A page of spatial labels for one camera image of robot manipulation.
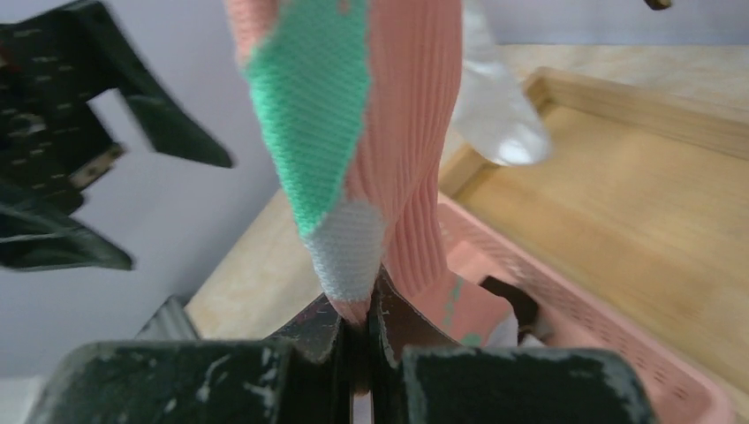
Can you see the wooden hanger rack stand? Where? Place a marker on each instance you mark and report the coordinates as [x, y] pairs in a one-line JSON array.
[[646, 209]]

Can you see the pink plastic basket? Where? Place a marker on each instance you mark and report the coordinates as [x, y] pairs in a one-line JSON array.
[[679, 392]]

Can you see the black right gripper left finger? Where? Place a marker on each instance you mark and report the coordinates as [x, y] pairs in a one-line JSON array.
[[295, 375]]

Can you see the pink teal sock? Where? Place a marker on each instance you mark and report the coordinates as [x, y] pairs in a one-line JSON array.
[[354, 100]]

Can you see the white sock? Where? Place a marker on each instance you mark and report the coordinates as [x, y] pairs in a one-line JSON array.
[[492, 112]]

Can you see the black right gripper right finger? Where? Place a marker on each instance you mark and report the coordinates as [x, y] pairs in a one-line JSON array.
[[421, 376]]

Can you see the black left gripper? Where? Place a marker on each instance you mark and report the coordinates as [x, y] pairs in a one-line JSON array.
[[53, 144]]

